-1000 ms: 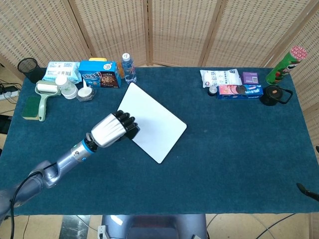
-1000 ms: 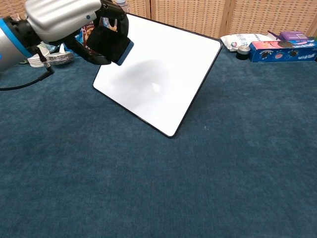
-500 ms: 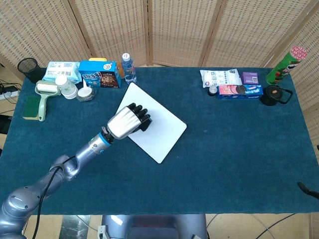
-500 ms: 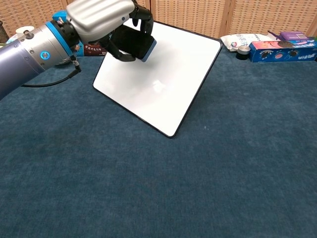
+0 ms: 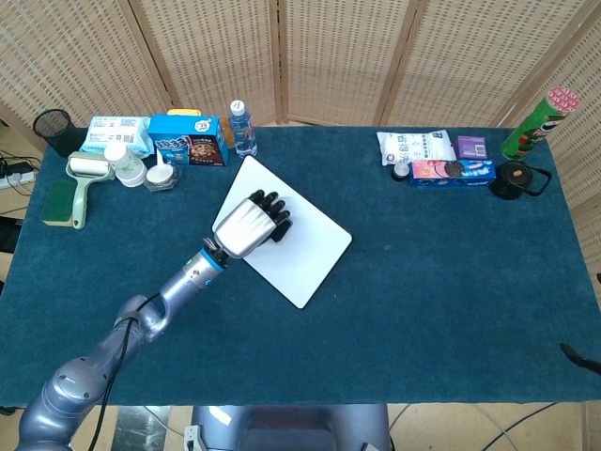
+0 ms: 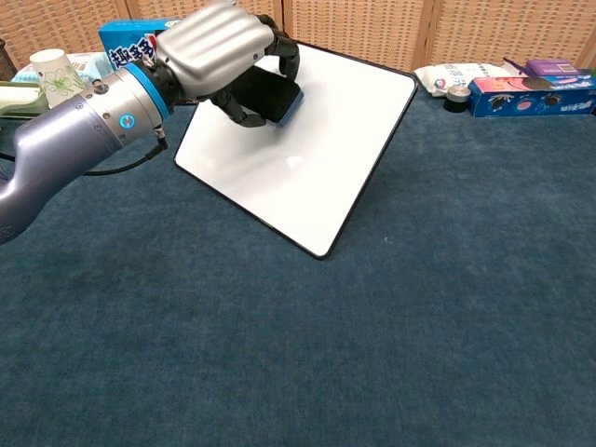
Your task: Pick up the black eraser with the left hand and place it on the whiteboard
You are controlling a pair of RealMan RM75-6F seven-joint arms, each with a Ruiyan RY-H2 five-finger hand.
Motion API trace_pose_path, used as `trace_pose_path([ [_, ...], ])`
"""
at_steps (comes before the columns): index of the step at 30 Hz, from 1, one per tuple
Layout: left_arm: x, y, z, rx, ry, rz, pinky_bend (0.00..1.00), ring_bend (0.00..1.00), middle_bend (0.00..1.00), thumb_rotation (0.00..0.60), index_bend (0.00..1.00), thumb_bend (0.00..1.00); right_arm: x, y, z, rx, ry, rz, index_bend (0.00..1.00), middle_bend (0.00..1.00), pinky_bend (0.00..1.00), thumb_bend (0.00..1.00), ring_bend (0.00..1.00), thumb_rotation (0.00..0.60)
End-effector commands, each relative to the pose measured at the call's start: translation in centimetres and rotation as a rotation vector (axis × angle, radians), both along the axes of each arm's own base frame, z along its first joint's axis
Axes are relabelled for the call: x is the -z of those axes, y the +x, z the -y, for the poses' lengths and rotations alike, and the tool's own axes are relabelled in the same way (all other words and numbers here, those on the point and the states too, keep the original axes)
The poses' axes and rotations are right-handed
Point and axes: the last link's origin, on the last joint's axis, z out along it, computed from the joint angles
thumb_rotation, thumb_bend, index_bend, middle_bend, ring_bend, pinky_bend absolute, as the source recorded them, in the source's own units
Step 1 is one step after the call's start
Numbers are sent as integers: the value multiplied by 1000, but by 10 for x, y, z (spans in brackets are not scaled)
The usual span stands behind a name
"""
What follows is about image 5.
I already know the black round kettle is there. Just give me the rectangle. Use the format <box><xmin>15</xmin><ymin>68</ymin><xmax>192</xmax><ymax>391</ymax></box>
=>
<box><xmin>487</xmin><ymin>160</ymin><xmax>553</xmax><ymax>201</ymax></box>

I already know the white power strip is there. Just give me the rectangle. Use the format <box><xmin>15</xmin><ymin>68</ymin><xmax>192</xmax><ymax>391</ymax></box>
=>
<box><xmin>0</xmin><ymin>159</ymin><xmax>39</xmax><ymax>189</ymax></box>

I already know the light blue wet wipes pack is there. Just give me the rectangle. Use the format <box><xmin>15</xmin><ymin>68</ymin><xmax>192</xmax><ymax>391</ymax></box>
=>
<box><xmin>79</xmin><ymin>115</ymin><xmax>156</xmax><ymax>159</ymax></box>

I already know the green yellow sponge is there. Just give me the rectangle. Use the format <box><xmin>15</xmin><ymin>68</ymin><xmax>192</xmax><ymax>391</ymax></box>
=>
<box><xmin>40</xmin><ymin>181</ymin><xmax>79</xmax><ymax>227</ymax></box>

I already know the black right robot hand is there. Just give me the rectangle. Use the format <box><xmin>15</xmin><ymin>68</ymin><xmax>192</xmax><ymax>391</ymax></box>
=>
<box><xmin>560</xmin><ymin>342</ymin><xmax>601</xmax><ymax>376</ymax></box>

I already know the blue chocolate chip cookie box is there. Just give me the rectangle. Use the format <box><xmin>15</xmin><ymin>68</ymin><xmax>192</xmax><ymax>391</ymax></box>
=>
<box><xmin>147</xmin><ymin>114</ymin><xmax>232</xmax><ymax>167</ymax></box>

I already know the white rectangular board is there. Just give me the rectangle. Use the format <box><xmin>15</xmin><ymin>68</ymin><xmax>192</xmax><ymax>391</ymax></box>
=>
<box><xmin>210</xmin><ymin>155</ymin><xmax>353</xmax><ymax>310</ymax></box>

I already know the green handled lint roller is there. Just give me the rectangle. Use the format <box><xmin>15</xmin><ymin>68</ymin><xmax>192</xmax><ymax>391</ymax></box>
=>
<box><xmin>65</xmin><ymin>150</ymin><xmax>116</xmax><ymax>231</ymax></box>

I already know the white plastic snack bag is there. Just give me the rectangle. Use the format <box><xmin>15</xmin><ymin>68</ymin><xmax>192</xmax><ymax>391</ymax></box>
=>
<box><xmin>376</xmin><ymin>130</ymin><xmax>457</xmax><ymax>167</ymax></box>

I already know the blue Oreo cookie box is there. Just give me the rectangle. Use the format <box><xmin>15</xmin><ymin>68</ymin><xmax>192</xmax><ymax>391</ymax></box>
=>
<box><xmin>407</xmin><ymin>158</ymin><xmax>498</xmax><ymax>189</ymax></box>

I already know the black mesh pen holder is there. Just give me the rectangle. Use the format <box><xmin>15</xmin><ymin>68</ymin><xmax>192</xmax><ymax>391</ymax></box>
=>
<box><xmin>32</xmin><ymin>108</ymin><xmax>85</xmax><ymax>158</ymax></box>

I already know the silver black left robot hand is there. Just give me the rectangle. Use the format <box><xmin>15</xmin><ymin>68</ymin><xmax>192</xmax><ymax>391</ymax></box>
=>
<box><xmin>211</xmin><ymin>189</ymin><xmax>293</xmax><ymax>259</ymax></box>

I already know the clear plastic water bottle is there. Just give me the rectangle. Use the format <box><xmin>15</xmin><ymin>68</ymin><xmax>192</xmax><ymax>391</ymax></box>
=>
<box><xmin>228</xmin><ymin>100</ymin><xmax>258</xmax><ymax>159</ymax></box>

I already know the dark blue table cloth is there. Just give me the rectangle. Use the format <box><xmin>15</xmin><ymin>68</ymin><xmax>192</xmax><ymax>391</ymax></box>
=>
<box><xmin>0</xmin><ymin>125</ymin><xmax>601</xmax><ymax>408</ymax></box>

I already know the small purple box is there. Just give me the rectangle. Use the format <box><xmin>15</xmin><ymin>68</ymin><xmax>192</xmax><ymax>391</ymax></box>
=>
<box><xmin>455</xmin><ymin>134</ymin><xmax>489</xmax><ymax>160</ymax></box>

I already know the white plastic jar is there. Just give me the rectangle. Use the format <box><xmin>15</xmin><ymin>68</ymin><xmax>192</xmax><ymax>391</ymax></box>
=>
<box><xmin>102</xmin><ymin>142</ymin><xmax>147</xmax><ymax>188</ymax></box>

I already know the clear lidded cup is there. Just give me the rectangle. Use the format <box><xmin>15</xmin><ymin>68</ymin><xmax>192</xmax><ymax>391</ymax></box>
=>
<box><xmin>145</xmin><ymin>164</ymin><xmax>182</xmax><ymax>193</ymax></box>

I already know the woven wooden folding screen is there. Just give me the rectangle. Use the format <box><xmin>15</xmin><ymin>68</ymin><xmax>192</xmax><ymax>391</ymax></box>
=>
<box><xmin>0</xmin><ymin>0</ymin><xmax>601</xmax><ymax>283</ymax></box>

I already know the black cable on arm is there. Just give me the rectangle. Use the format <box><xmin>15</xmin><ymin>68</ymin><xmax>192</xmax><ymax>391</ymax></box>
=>
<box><xmin>86</xmin><ymin>293</ymin><xmax>163</xmax><ymax>451</ymax></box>

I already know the green Pringles can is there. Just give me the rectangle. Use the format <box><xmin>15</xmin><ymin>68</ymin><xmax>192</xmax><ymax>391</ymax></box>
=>
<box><xmin>500</xmin><ymin>86</ymin><xmax>579</xmax><ymax>163</ymax></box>

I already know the grey robot torso base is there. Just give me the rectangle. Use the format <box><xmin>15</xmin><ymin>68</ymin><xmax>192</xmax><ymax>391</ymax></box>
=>
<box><xmin>185</xmin><ymin>403</ymin><xmax>391</xmax><ymax>451</ymax></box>

